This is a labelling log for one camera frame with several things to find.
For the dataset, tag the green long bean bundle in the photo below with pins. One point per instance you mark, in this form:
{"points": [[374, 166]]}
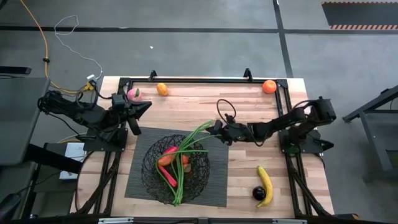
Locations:
{"points": [[179, 174]]}

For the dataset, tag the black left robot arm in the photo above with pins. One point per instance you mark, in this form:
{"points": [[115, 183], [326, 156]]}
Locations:
{"points": [[90, 115]]}

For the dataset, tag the black hazard striped floor mat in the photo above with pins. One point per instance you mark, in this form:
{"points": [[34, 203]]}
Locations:
{"points": [[357, 14]]}

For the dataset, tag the tangerine pair with leaves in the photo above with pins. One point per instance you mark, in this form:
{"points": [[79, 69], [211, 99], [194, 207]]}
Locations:
{"points": [[185, 159]]}

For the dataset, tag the black plum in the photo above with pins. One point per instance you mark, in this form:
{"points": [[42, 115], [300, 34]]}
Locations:
{"points": [[258, 193]]}

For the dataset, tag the yellow orange lemon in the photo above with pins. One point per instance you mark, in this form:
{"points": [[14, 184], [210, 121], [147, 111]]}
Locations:
{"points": [[162, 89]]}

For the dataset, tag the red chili pepper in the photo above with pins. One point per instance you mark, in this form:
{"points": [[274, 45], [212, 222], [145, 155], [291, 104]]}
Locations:
{"points": [[169, 179]]}

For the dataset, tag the black aluminium table frame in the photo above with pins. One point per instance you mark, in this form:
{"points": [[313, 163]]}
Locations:
{"points": [[202, 80]]}

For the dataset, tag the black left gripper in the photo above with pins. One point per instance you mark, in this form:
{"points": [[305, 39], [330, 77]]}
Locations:
{"points": [[129, 113]]}

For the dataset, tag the silver bracket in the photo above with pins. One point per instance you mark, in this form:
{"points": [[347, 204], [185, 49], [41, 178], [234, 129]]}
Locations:
{"points": [[115, 220], [289, 221]]}

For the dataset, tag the yellow banana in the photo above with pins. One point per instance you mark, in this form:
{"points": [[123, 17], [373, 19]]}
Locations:
{"points": [[265, 183]]}

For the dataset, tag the black camera rig stand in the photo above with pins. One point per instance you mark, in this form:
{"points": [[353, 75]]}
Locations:
{"points": [[377, 149]]}

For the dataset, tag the pink peach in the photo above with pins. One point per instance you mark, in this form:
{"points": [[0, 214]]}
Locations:
{"points": [[134, 95]]}

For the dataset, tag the red yellow mango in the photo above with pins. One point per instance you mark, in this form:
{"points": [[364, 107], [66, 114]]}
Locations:
{"points": [[164, 159]]}

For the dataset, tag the grey woven placemat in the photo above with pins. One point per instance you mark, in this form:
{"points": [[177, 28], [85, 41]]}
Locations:
{"points": [[217, 174]]}

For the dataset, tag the black flat bar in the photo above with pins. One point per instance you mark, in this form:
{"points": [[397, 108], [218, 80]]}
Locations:
{"points": [[14, 70]]}

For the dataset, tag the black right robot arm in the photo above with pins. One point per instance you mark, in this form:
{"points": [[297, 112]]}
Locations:
{"points": [[280, 123]]}

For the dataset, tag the orange fruit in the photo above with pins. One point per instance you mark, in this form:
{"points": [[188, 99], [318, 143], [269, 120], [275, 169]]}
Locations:
{"points": [[269, 86]]}

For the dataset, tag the white power adapter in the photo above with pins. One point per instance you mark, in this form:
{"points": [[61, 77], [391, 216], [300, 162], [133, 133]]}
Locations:
{"points": [[91, 76]]}

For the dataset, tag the white box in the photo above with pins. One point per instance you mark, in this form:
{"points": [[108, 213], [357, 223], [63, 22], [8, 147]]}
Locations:
{"points": [[76, 152]]}

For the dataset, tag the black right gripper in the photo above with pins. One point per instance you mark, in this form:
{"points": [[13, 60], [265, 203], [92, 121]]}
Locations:
{"points": [[237, 132]]}

